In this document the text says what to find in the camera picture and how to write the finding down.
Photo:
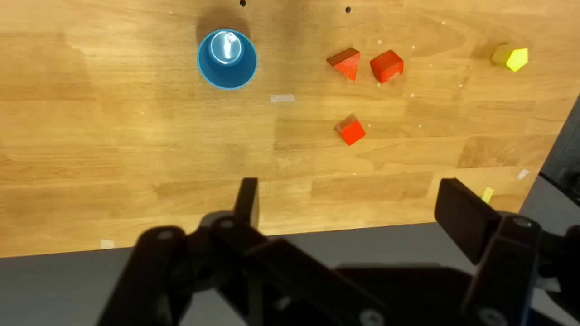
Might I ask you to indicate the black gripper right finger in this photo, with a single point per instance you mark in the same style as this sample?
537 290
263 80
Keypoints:
464 217

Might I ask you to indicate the small pale tape piece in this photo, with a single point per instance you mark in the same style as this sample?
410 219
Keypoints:
107 243

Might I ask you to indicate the faint white tape piece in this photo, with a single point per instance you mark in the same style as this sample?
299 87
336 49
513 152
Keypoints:
522 174

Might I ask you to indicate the white tape strip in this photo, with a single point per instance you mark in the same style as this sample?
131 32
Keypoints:
281 98

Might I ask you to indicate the red wooden cube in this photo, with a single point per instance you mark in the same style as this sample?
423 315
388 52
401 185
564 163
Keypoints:
386 65

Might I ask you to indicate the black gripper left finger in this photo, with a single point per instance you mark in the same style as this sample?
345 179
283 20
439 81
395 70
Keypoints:
156 277

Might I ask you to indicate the small red wooden block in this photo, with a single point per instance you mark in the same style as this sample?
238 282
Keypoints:
350 130

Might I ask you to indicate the yellow tape piece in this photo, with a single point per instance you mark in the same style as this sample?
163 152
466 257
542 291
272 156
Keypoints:
488 194

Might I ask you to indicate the yellow pentagon wooden block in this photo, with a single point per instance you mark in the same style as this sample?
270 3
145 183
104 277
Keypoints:
510 58

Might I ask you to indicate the red triangular wooden block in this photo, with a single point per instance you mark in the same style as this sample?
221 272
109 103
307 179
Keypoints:
345 61

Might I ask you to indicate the blue plastic cup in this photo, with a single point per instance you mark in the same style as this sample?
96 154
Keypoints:
227 69

